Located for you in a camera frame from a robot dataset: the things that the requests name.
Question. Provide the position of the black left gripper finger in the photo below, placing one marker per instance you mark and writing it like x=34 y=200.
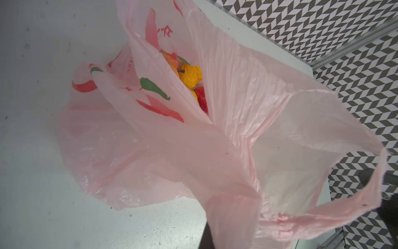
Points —
x=206 y=239

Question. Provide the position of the pink plastic bag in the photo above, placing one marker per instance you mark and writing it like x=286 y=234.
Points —
x=279 y=158

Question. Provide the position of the red fake strawberry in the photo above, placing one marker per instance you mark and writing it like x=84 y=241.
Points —
x=200 y=92

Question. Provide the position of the yellow fake pear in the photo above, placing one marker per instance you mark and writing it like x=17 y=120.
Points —
x=190 y=75

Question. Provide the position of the orange fake peach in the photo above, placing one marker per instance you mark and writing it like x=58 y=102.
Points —
x=172 y=61

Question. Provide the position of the aluminium corner post right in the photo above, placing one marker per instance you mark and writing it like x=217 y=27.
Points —
x=370 y=36

